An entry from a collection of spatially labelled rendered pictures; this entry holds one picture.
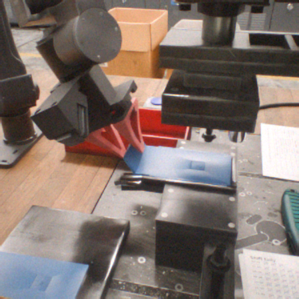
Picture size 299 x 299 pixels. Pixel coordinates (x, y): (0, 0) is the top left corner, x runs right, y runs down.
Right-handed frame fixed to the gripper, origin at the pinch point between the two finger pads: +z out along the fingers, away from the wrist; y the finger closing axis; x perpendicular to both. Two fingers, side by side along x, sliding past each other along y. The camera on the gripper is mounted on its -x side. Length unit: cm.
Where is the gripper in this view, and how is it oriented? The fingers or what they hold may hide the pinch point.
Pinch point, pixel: (131, 149)
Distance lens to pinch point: 52.1
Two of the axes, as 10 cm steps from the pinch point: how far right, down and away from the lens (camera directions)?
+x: 2.1, -6.0, 7.7
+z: 4.8, 7.5, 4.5
